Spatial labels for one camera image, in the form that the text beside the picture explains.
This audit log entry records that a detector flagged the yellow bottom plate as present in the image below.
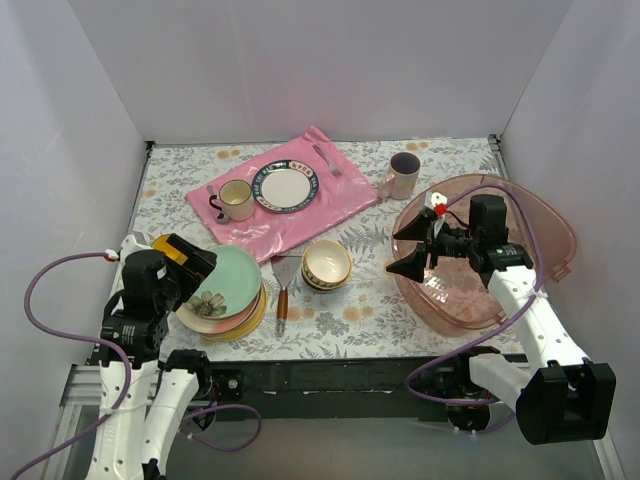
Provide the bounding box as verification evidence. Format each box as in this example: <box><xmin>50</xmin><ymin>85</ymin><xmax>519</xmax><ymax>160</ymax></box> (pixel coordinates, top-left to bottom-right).
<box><xmin>200</xmin><ymin>299</ymin><xmax>266</xmax><ymax>342</ymax></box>

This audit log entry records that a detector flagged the pink mug purple inside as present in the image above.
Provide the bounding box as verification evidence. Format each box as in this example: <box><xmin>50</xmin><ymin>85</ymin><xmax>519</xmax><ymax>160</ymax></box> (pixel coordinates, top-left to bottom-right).
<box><xmin>377</xmin><ymin>152</ymin><xmax>421</xmax><ymax>200</ymax></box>

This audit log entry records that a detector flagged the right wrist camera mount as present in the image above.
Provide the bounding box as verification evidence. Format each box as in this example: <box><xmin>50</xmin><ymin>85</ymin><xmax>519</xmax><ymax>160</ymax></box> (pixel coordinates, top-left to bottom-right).
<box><xmin>423</xmin><ymin>191</ymin><xmax>448</xmax><ymax>239</ymax></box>

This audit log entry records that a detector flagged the pink cream branch plate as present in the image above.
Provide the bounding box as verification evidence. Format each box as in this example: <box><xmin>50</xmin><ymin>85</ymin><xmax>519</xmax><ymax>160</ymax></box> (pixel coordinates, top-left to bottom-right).
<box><xmin>176</xmin><ymin>286</ymin><xmax>266</xmax><ymax>334</ymax></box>

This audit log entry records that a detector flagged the pink transparent plastic bin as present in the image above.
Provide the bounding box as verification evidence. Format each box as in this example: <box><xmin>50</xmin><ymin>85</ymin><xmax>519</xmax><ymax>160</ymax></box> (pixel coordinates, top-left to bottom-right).
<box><xmin>392</xmin><ymin>175</ymin><xmax>577</xmax><ymax>335</ymax></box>

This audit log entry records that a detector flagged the green rimmed white plate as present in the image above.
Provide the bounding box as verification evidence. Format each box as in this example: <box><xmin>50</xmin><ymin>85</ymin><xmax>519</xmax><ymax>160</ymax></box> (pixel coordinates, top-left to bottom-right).
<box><xmin>251</xmin><ymin>160</ymin><xmax>319</xmax><ymax>214</ymax></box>

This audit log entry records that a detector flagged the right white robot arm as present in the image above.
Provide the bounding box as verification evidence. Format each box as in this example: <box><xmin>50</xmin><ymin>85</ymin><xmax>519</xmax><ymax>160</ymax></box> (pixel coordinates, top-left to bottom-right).
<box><xmin>386</xmin><ymin>193</ymin><xmax>616</xmax><ymax>445</ymax></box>

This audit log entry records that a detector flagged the yellow orange cup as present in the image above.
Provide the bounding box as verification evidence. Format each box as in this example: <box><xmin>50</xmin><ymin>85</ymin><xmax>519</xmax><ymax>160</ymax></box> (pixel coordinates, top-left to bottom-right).
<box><xmin>152</xmin><ymin>234</ymin><xmax>172</xmax><ymax>253</ymax></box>

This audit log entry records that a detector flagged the yellow rimmed cream bowl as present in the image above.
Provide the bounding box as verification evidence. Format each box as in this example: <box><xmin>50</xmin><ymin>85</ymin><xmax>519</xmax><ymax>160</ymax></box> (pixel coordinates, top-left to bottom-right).
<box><xmin>302</xmin><ymin>240</ymin><xmax>352</xmax><ymax>288</ymax></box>

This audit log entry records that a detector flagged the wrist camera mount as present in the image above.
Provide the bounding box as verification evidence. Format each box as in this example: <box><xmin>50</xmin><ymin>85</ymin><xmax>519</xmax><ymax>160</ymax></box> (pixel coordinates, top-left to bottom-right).
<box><xmin>423</xmin><ymin>191</ymin><xmax>448</xmax><ymax>239</ymax></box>
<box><xmin>104</xmin><ymin>232</ymin><xmax>151</xmax><ymax>264</ymax></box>

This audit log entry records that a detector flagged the metal spatula wooden handle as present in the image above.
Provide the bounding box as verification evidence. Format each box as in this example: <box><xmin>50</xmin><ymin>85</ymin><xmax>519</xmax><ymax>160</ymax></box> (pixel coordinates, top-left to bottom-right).
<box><xmin>271</xmin><ymin>255</ymin><xmax>302</xmax><ymax>338</ymax></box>

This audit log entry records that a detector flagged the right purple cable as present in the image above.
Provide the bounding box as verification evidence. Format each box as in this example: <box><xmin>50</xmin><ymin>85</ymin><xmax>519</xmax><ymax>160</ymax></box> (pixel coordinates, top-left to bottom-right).
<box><xmin>404</xmin><ymin>185</ymin><xmax>551</xmax><ymax>436</ymax></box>

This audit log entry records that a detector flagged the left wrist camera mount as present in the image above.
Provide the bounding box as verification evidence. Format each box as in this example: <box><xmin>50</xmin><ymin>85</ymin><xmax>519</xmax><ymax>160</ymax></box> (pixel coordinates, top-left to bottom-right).
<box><xmin>104</xmin><ymin>232</ymin><xmax>151</xmax><ymax>264</ymax></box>

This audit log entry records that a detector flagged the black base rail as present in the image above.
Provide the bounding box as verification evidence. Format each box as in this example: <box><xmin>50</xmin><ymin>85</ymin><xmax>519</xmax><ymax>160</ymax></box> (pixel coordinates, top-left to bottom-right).
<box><xmin>212</xmin><ymin>357</ymin><xmax>447</xmax><ymax>422</ymax></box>

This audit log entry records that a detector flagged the silver fork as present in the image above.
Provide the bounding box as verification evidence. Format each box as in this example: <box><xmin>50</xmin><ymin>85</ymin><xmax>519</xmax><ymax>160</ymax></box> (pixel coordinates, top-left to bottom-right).
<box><xmin>313</xmin><ymin>144</ymin><xmax>341</xmax><ymax>177</ymax></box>

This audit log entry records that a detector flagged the mint green flower plate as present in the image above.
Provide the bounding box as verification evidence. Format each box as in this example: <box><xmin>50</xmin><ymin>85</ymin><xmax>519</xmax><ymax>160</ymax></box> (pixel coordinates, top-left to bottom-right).
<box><xmin>184</xmin><ymin>245</ymin><xmax>262</xmax><ymax>320</ymax></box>

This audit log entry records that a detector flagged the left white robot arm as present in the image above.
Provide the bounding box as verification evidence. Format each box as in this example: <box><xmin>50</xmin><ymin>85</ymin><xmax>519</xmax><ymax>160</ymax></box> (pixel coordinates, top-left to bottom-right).
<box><xmin>87</xmin><ymin>234</ymin><xmax>217</xmax><ymax>479</ymax></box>

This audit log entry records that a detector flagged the cream mug black handle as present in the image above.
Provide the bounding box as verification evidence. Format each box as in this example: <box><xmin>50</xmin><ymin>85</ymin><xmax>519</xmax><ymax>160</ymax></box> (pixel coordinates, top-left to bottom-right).
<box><xmin>215</xmin><ymin>180</ymin><xmax>255</xmax><ymax>222</ymax></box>

